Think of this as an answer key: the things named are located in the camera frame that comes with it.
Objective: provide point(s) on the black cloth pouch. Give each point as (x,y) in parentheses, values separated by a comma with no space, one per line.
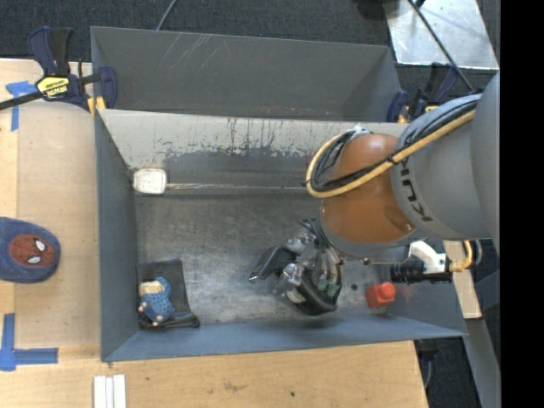
(178,287)

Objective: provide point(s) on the blue toy animal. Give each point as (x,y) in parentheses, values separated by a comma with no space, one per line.
(156,302)

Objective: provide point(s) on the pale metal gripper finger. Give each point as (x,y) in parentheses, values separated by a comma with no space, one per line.
(299,243)
(290,279)

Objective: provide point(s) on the red small block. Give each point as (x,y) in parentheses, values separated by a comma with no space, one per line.
(379,295)

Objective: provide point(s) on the pale wood board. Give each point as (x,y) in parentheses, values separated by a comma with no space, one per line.
(55,177)

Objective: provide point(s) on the grey metal bin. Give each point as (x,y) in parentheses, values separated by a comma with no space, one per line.
(238,236)

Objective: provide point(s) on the blue round spider-face pouch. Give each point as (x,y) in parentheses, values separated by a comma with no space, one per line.
(27,250)

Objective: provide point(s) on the white rounded block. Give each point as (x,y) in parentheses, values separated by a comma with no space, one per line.
(149,181)

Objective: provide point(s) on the black cylinder on white bracket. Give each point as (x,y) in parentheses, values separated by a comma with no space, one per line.
(414,270)

